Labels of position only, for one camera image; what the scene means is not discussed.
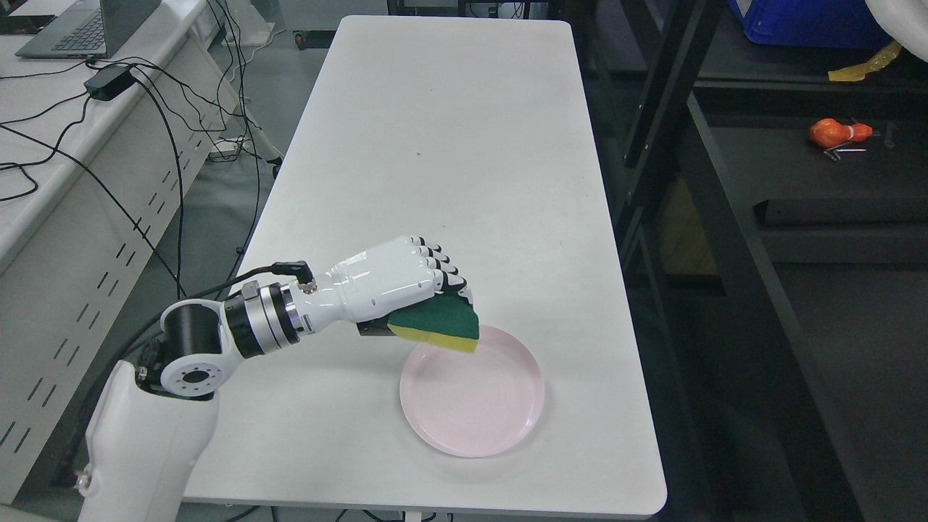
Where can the white side desk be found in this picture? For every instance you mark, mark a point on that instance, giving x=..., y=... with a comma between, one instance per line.
x=93, y=187

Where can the blue plastic bin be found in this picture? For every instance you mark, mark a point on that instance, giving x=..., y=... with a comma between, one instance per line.
x=820, y=24

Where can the green yellow sponge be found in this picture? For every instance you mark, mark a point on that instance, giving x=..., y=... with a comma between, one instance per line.
x=445, y=321

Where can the yellow tape strip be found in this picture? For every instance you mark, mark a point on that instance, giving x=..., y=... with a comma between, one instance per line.
x=854, y=73

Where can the pink plate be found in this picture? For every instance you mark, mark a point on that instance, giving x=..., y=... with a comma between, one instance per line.
x=473, y=405

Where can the white power strip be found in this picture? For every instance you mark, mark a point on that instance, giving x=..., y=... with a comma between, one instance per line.
x=227, y=150

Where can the black metal shelf rack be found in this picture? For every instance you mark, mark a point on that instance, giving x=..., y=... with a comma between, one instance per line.
x=778, y=289

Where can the grey laptop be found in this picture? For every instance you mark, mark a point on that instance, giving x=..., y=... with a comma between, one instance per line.
x=89, y=29

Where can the black power adapter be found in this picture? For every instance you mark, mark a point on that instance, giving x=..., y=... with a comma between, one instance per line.
x=109, y=82

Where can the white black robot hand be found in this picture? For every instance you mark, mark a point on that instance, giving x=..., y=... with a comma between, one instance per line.
x=378, y=281

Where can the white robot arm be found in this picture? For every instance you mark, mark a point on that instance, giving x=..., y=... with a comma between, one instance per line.
x=153, y=419

